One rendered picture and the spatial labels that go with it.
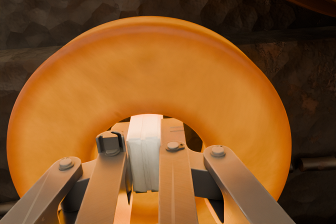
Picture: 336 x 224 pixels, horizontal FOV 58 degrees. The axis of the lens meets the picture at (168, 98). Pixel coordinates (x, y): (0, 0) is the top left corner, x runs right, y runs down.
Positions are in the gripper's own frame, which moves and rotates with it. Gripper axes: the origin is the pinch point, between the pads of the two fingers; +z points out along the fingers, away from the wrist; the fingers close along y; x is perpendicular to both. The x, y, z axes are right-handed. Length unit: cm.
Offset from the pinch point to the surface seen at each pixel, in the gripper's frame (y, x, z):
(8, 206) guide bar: -14.3, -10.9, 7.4
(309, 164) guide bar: 13.2, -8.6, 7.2
